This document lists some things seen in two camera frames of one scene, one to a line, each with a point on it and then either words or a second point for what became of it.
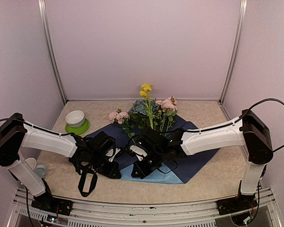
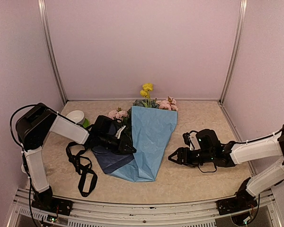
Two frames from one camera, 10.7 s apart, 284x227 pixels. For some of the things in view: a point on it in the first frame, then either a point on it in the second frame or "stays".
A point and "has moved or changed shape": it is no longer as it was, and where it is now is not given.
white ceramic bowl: (75, 118) stays
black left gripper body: (104, 170) to (121, 143)
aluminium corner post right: (243, 13) stays
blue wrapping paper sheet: (158, 157) has moved or changed shape
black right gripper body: (147, 169) to (194, 160)
